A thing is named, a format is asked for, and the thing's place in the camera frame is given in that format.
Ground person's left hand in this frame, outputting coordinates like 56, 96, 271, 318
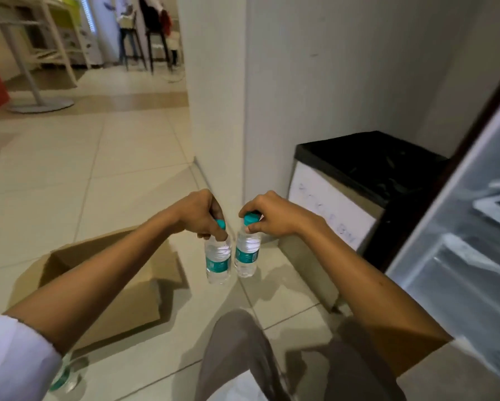
166, 189, 230, 243

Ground person's right forearm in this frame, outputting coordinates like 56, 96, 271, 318
296, 223, 453, 379

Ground person's right hand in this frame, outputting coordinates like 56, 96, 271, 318
238, 190, 330, 239

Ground black bar stool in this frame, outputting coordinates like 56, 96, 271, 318
139, 0, 176, 76

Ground white wooden rack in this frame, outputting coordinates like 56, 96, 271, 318
22, 0, 94, 86

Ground white round pedestal base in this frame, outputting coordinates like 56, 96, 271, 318
0, 22, 75, 114

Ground steel bin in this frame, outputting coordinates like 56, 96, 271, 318
279, 131, 449, 312

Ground dark maroon refrigerator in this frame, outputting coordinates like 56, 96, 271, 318
385, 58, 500, 393

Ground person's white shirt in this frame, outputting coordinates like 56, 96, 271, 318
0, 315, 500, 401

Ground bottle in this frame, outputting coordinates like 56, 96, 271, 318
204, 219, 233, 285
234, 213, 262, 278
47, 353, 90, 393

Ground printed cardboard box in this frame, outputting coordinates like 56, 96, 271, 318
7, 227, 184, 351

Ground person's left forearm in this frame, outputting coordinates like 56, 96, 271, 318
3, 212, 184, 355

